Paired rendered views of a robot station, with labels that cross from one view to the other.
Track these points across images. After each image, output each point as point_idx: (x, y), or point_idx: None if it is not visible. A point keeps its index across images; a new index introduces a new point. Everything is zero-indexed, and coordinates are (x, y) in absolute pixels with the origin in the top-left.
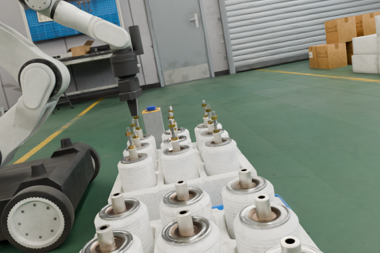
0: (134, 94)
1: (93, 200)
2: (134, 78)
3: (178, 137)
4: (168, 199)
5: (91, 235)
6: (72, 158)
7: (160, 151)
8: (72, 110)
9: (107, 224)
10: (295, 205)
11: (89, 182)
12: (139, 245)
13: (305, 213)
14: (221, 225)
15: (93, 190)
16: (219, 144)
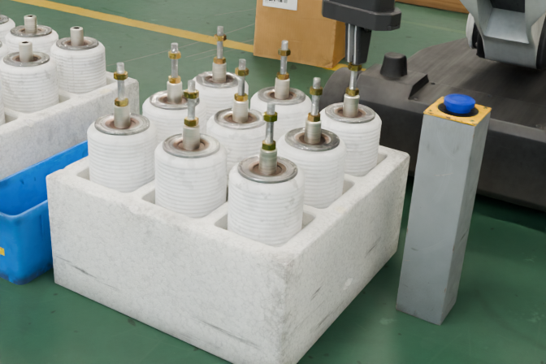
0: (322, 6)
1: (474, 221)
2: None
3: (246, 123)
4: (37, 54)
5: None
6: (493, 116)
7: (351, 176)
8: None
9: (31, 17)
10: (44, 357)
11: (509, 196)
12: (10, 41)
13: (10, 346)
14: (4, 110)
15: (541, 235)
16: (107, 117)
